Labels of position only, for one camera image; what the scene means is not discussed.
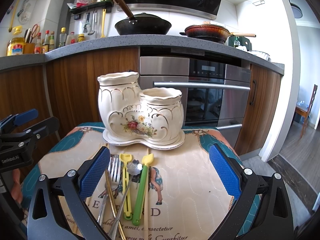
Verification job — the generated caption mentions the gold metal fork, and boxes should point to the gold metal fork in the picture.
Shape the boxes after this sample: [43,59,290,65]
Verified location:
[104,143,127,240]

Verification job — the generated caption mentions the silver metal fork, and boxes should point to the silver metal fork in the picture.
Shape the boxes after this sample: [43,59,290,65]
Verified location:
[97,154,121,226]

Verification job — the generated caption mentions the green yellow silicone spatula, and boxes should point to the green yellow silicone spatula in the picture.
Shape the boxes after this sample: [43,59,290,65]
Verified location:
[132,153,154,226]

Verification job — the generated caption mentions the wooden chopstick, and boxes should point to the wooden chopstick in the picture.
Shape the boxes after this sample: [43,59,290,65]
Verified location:
[144,163,149,240]

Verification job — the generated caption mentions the silver flower spoon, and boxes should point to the silver flower spoon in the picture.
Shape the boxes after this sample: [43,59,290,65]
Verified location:
[108,159,143,239]

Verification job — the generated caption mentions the person left hand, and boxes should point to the person left hand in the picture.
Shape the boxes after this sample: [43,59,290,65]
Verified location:
[11,168,23,204]

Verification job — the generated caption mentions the wooden cabinet door left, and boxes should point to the wooden cabinet door left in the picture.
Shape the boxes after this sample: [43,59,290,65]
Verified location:
[46,48,139,138]

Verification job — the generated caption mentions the wooden cabinet door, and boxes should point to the wooden cabinet door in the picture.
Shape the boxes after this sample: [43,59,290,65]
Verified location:
[46,48,139,138]
[234,64,281,155]

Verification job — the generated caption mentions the yellow label jar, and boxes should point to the yellow label jar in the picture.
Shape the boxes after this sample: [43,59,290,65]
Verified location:
[7,37,24,56]

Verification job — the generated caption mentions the orange utensil box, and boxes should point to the orange utensil box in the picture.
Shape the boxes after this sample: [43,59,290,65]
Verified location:
[23,43,35,54]

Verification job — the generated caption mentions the red cap sauce bottle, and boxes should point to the red cap sauce bottle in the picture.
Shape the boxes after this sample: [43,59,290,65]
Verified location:
[34,33,42,54]

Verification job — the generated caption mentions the horse print quilted mat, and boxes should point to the horse print quilted mat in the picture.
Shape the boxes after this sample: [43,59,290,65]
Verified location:
[22,122,237,239]

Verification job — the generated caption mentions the clear oil bottle yellow cap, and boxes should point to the clear oil bottle yellow cap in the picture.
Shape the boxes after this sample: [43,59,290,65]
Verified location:
[59,27,67,48]

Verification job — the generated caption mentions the wooden cabinet door right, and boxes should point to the wooden cabinet door right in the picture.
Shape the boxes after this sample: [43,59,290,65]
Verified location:
[234,64,281,155]

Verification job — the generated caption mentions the yellow hanging spatula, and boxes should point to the yellow hanging spatula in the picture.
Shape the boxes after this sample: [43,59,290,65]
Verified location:
[100,9,106,38]

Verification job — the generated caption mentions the white floral ceramic utensil holder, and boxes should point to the white floral ceramic utensil holder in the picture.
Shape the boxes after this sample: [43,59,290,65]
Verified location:
[97,72,185,150]

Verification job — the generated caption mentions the wooden dining chair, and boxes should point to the wooden dining chair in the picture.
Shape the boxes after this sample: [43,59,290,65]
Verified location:
[295,85,318,139]

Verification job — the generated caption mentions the stainless steel oven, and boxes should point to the stainless steel oven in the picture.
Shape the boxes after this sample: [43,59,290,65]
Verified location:
[139,47,251,146]

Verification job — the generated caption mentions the brown frying pan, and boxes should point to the brown frying pan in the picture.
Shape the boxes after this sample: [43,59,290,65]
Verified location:
[180,24,256,44]

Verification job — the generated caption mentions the black wall spice shelf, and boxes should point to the black wall spice shelf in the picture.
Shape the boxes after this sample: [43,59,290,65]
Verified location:
[69,0,114,15]

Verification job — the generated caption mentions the black wok wooden handle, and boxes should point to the black wok wooden handle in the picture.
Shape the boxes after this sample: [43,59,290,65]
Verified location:
[113,0,171,35]

